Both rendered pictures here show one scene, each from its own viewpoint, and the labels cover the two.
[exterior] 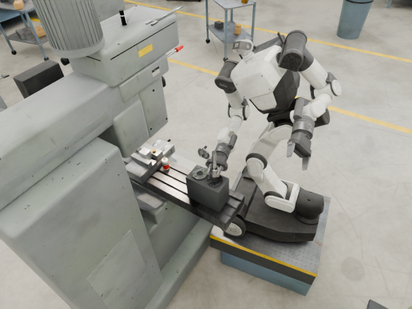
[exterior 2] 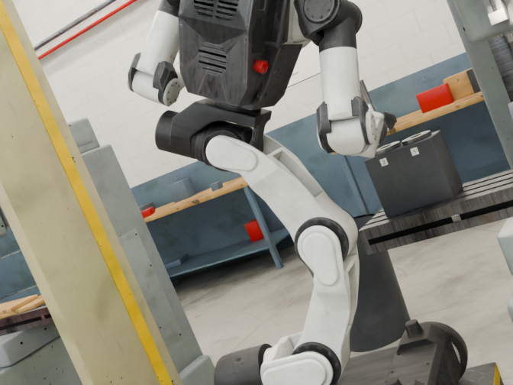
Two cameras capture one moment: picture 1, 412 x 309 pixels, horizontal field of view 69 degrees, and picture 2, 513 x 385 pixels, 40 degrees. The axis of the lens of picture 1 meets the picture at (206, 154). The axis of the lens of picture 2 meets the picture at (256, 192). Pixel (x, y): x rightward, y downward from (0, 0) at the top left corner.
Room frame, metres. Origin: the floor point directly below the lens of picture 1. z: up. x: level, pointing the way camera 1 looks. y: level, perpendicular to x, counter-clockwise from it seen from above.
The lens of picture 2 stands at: (3.22, -0.54, 1.35)
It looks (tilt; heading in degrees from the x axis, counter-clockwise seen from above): 5 degrees down; 178
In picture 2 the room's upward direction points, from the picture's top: 23 degrees counter-clockwise
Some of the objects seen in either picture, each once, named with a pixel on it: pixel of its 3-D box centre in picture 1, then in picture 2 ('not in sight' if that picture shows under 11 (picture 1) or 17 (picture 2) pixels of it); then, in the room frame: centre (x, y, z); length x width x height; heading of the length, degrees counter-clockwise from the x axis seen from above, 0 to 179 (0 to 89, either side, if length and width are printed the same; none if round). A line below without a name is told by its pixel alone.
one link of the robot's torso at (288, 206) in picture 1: (282, 194); (305, 360); (1.28, -0.52, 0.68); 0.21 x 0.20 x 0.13; 64
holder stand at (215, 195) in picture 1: (207, 187); (412, 172); (1.11, 0.00, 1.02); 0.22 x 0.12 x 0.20; 56
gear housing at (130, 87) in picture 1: (128, 71); not in sight; (1.32, 0.35, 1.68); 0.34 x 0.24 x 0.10; 145
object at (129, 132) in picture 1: (116, 122); not in sight; (1.20, 0.44, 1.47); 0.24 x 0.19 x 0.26; 55
